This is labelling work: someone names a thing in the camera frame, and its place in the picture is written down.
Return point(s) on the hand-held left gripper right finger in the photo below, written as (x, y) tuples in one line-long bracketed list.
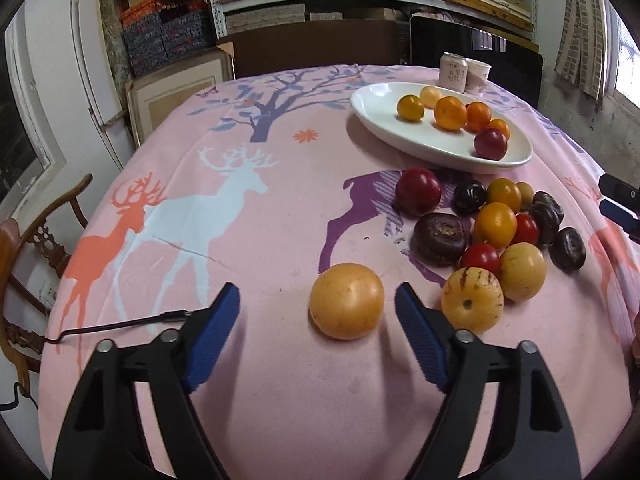
[(420, 335)]

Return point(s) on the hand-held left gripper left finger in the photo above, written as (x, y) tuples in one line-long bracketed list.
[(212, 335)]

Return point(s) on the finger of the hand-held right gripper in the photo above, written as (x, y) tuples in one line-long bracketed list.
[(620, 216), (620, 189)]

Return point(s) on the dark purple water chestnut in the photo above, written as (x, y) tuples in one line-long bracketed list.
[(546, 215), (568, 249), (469, 197), (440, 238)]

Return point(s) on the striped pepino melon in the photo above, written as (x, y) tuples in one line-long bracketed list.
[(471, 300)]

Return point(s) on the small pale green plum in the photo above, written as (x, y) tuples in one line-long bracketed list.
[(526, 194)]

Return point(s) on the dark red tomato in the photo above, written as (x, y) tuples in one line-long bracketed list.
[(418, 191), (490, 143)]

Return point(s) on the white oval plate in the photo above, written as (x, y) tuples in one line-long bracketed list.
[(387, 125)]

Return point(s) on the pink deer print tablecloth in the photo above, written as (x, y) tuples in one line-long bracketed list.
[(250, 240)]

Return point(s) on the bright window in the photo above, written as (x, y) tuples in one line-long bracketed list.
[(625, 60)]

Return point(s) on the black flat panel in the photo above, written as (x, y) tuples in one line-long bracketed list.
[(515, 70)]

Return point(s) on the brick pattern curtain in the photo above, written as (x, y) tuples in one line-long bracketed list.
[(582, 30)]

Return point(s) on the white paper cup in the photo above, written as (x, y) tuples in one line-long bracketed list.
[(479, 77)]

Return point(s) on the carved wooden chair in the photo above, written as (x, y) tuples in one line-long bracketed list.
[(35, 240)]

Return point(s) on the beverage can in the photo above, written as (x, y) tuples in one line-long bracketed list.
[(452, 72)]

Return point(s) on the beige framed board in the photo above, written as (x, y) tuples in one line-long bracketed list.
[(175, 95)]

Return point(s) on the white leaning board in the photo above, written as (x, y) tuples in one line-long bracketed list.
[(87, 70)]

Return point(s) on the blue patterned box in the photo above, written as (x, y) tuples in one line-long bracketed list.
[(142, 50), (187, 30)]

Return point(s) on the dark brown board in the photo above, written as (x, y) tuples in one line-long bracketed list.
[(310, 45)]

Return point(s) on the grey marble slab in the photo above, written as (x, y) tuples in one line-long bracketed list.
[(111, 35)]

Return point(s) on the orange patterned box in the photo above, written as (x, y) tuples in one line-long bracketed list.
[(145, 10)]

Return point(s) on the white metal shelf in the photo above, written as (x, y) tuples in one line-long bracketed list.
[(212, 0)]

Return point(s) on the dark window with white frame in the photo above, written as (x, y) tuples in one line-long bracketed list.
[(20, 125)]

